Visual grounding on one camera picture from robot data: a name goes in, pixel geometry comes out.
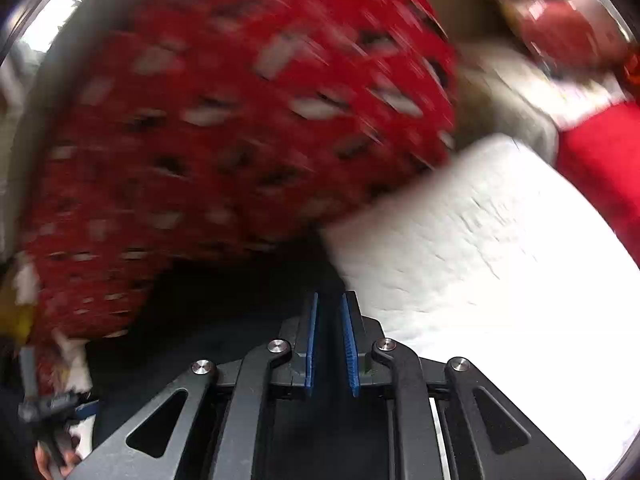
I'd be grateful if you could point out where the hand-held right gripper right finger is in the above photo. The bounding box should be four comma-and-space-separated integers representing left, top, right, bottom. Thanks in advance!
342, 291, 587, 480

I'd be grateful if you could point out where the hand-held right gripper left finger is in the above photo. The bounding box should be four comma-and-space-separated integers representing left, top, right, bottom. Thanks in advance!
75, 292, 319, 480

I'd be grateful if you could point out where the navy zip jacket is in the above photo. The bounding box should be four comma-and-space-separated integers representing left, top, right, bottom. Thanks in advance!
85, 237, 351, 461

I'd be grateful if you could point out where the person's left hand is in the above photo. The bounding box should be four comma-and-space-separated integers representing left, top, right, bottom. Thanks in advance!
34, 447, 82, 480

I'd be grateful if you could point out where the yellow cardboard box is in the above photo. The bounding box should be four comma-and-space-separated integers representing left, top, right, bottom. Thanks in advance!
0, 299, 37, 347

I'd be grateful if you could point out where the red printed blanket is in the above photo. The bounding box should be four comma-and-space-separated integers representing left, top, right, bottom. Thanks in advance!
15, 0, 459, 392

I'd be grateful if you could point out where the cream patterned cloth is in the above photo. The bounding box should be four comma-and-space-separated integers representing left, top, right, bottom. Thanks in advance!
454, 42, 567, 167

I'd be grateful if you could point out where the red cushion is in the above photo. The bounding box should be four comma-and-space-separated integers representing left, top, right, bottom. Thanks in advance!
554, 102, 640, 262

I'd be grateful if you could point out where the pink plush toy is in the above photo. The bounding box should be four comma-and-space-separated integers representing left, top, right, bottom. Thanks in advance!
514, 0, 627, 70

